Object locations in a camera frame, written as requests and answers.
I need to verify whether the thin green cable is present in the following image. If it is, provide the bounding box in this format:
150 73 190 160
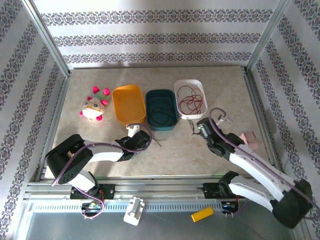
189 119 201 136

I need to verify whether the thin black cable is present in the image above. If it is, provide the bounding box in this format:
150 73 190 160
150 103 177 126

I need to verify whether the thin red cable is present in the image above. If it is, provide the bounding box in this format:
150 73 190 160
176 85 204 115

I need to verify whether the pink toy block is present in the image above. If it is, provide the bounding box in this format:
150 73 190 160
239 131 260 151

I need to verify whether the orange plastic bin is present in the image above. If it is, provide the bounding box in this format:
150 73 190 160
111 84 147 127

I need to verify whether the teal plastic bin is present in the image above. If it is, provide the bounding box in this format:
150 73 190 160
145 89 179 132

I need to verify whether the white plastic bin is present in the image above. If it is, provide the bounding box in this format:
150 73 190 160
173 79 209 120

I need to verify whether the plush owl toy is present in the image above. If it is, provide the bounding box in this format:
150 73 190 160
79 86 111 123

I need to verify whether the small electronics board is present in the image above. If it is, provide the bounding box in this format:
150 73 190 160
81 201 105 213
221 201 238 212

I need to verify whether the yellow block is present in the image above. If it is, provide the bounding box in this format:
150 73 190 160
191 206 215 223

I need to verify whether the grey metal sheet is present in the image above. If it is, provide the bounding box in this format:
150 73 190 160
24 212 296 240

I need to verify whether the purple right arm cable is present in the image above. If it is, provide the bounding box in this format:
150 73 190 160
209 107 320 221

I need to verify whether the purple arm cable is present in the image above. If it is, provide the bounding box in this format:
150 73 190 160
209 107 320 221
51 123 153 220

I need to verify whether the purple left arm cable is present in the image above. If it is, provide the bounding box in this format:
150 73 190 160
51 123 153 220

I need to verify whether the aluminium front rail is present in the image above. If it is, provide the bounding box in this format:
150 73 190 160
24 174 251 201

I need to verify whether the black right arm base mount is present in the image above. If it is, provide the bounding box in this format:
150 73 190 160
202 182 241 200

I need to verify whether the aluminium side rail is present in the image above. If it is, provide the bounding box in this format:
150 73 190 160
37 74 72 182
241 66 288 181

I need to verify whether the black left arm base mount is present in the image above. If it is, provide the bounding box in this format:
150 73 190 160
69 183 116 201

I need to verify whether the slotted grey cable duct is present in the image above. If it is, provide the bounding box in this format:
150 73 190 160
29 201 226 213

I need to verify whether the white printed bracket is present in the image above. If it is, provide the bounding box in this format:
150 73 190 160
123 196 146 227

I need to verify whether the aluminium frame post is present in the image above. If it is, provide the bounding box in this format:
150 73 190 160
21 0 71 77
246 0 295 72

